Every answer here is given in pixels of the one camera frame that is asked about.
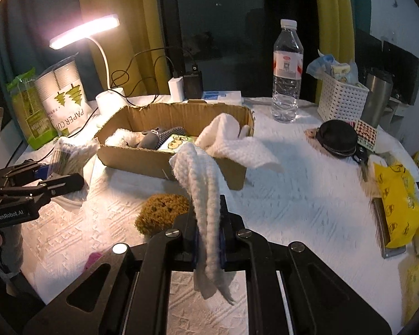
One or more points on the white textured tablecloth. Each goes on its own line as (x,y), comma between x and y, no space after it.
(300,199)

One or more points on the white plastic basket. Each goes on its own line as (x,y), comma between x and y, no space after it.
(342,101)

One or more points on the yellow curtain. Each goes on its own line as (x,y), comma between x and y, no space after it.
(132,24)
(333,14)

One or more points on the yellow snack packets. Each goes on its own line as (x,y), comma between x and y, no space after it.
(345,73)

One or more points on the brown sponge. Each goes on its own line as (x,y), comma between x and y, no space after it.
(160,213)

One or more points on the dark patterned cloth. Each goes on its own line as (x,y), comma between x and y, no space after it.
(173,134)

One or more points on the black monitor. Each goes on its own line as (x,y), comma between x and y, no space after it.
(368,52)
(403,71)

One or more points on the white fluffy cloth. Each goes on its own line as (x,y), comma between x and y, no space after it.
(120,138)

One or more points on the brown cardboard box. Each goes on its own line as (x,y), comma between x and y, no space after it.
(139,160)

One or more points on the grey sock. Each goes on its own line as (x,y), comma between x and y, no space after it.
(150,140)

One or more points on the red dotted card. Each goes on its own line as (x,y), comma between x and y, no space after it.
(366,134)

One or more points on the bunch of keys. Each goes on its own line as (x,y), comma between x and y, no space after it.
(362,162)

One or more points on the yellow tissue packet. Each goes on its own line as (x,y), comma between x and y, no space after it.
(398,209)

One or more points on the blue white flat box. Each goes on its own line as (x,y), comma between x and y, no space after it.
(221,96)

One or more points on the blue white plastic bag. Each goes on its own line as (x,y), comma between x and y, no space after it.
(319,65)

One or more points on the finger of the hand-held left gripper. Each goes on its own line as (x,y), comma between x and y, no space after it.
(63,185)
(24,172)

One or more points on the dark glass window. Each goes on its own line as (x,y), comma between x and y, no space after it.
(230,24)

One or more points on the steel tumbler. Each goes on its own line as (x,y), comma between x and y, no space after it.
(377,97)

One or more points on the yellow printed tissue pack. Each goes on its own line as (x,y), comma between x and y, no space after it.
(178,143)

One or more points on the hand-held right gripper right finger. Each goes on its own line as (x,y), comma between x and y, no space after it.
(232,247)

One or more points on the grey phone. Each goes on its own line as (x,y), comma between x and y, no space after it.
(387,240)

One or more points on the white desk lamp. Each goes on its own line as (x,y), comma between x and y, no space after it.
(106,97)

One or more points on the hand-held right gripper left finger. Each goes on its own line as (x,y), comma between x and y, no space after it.
(183,246)

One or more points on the clear plastic water bottle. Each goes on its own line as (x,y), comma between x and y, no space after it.
(286,87)

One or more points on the black zip pouch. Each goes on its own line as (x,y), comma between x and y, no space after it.
(337,139)

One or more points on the white charger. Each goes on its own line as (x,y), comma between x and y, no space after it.
(176,89)

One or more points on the green packet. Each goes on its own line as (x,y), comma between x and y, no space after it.
(28,111)

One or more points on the clear cotton swab packet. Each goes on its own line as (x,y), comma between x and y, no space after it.
(73,153)

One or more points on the pink plush toy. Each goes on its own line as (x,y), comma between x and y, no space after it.
(92,260)

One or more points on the paper cup sleeve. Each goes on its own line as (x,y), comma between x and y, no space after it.
(64,101)

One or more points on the black power adapter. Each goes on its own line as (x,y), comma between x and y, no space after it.
(193,83)

